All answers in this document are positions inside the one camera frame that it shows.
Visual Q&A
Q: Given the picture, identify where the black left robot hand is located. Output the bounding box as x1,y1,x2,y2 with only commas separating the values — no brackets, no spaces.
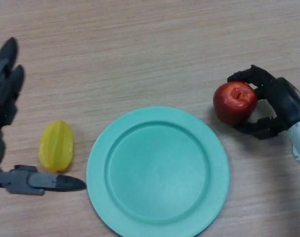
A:
0,37,87,196

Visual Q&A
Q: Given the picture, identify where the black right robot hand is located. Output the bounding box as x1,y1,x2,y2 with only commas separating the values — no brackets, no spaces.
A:
227,65,300,140

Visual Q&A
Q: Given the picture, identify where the red apple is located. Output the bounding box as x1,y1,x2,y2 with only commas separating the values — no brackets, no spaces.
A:
213,81,258,125

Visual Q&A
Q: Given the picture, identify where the green round plate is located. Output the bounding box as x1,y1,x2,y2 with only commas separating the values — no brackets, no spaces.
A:
86,106,231,237

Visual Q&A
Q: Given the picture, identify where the yellow starfruit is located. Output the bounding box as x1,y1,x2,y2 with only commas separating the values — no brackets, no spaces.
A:
39,119,74,173

